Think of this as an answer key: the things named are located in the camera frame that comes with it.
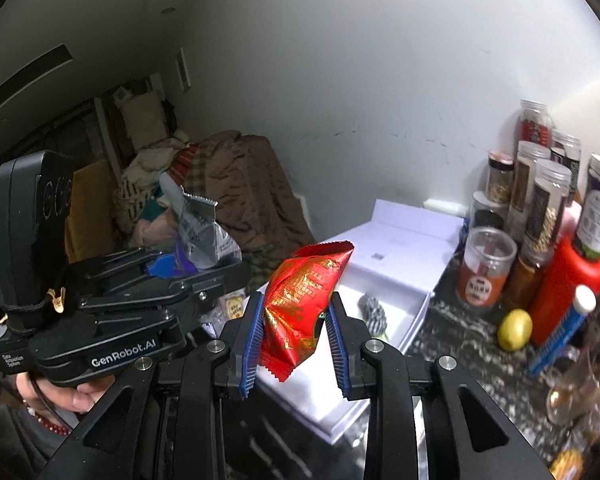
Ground brown blanket pile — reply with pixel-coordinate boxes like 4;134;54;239
168;130;315;261

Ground white gift box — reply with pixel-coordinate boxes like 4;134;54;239
256;200;464;444

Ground wide jar orange label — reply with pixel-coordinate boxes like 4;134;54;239
456;226;517;311

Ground tall jar with grains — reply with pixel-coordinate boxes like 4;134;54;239
522;159;571;263

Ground red foil snack packet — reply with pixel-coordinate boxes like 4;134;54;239
260;240;354;382

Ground dark label jar white lid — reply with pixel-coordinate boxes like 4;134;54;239
572;154;600;261

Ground yellow lemon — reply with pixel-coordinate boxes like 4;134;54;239
496;309;533;352

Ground black white checked scrunchie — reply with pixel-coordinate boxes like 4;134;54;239
358;294;388;338

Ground glass mug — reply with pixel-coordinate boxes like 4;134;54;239
545;325;600;426

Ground person's left hand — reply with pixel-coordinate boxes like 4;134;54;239
15;373;116;415

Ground silver purple snack packet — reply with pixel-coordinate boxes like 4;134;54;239
159;172;242;271

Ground blue tablet tube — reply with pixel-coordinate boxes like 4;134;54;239
527;284;596;376

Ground red canister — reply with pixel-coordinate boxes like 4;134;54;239
529;237;600;348

